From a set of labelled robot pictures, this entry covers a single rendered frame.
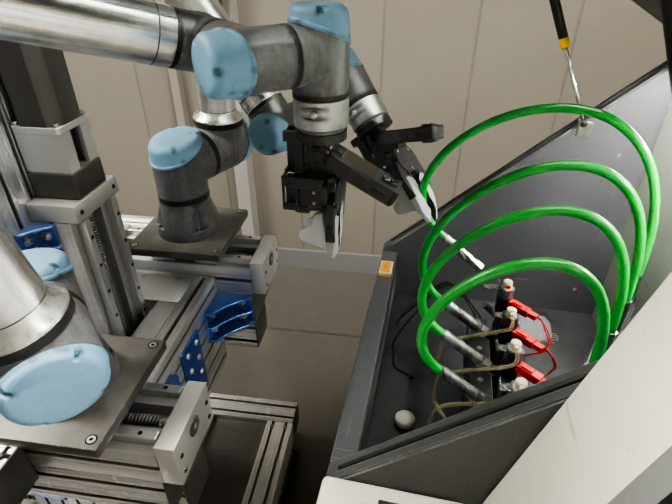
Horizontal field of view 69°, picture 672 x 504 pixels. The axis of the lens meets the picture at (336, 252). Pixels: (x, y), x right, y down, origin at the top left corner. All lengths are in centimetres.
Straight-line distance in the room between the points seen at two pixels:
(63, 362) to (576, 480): 54
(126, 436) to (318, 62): 61
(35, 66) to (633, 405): 87
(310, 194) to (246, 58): 22
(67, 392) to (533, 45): 217
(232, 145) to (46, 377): 74
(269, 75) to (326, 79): 8
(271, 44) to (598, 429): 52
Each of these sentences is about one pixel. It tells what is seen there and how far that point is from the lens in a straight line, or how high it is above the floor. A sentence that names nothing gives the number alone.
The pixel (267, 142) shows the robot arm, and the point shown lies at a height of 132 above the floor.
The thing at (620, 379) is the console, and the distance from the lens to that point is 53.
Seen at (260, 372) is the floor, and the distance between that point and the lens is 227.
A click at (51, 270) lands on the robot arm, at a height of 127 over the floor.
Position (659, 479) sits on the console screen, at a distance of 46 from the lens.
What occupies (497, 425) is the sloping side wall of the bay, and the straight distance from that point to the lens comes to 64.
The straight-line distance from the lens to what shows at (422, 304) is 75.
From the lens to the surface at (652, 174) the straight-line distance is 87.
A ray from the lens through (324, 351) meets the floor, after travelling 233.
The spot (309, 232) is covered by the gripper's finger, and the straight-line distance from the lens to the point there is 74.
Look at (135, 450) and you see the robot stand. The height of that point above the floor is 98.
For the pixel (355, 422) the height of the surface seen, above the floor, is 95.
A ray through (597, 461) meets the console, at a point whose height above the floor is 123.
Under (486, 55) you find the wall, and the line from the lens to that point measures 238.
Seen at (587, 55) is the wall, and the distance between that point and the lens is 247.
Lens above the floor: 163
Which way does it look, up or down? 33 degrees down
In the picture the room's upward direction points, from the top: straight up
